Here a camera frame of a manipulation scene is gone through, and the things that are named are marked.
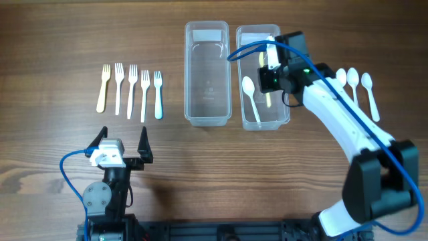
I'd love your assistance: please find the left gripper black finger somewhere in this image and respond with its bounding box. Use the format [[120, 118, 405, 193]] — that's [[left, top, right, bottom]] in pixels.
[[87, 126, 108, 149], [137, 127, 153, 163]]

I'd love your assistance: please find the white plastic spoon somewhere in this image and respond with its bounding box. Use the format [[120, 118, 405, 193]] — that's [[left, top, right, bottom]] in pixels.
[[346, 68, 359, 107], [361, 73, 381, 122], [241, 76, 261, 128], [336, 68, 347, 87]]

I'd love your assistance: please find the yellow plastic spoon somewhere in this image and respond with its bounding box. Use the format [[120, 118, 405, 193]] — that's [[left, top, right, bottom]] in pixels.
[[259, 52, 272, 108]]

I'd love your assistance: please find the light blue plastic fork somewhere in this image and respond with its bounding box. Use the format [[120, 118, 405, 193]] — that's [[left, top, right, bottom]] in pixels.
[[154, 71, 163, 120]]

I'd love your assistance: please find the white plastic fork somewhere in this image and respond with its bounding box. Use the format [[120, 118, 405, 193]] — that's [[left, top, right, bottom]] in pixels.
[[140, 70, 150, 123], [114, 63, 124, 116], [127, 64, 138, 119]]

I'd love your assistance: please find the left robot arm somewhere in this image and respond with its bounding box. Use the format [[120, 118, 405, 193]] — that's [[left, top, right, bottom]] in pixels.
[[76, 127, 153, 241]]

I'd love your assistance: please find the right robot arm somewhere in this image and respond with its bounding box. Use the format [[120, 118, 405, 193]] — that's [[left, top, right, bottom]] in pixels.
[[256, 31, 425, 240]]

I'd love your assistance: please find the right clear plastic container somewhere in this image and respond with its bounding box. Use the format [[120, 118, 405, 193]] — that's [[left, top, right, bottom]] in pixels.
[[236, 24, 291, 131]]

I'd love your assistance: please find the clear plastic container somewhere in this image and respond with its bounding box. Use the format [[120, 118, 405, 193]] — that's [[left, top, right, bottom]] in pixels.
[[236, 24, 291, 131], [184, 21, 231, 127]]

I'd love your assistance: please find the left clear plastic container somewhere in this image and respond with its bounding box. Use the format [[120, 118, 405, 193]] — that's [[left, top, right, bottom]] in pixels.
[[184, 21, 231, 127]]

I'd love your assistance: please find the yellow plastic fork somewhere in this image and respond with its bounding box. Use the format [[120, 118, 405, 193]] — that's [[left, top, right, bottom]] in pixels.
[[96, 64, 111, 113]]

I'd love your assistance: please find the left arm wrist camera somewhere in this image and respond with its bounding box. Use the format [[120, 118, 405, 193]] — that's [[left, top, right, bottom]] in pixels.
[[90, 138, 126, 168]]

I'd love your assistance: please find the left blue cable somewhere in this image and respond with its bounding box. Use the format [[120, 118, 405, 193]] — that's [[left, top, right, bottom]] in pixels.
[[59, 147, 100, 241]]

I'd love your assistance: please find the blue cable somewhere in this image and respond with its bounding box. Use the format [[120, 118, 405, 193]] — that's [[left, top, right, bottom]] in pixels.
[[59, 147, 100, 241], [227, 40, 425, 241]]

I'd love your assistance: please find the right blue cable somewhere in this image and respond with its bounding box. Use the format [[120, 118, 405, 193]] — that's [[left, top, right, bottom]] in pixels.
[[227, 40, 425, 241]]

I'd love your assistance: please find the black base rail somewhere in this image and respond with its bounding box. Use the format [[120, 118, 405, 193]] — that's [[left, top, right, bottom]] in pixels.
[[76, 219, 374, 241]]

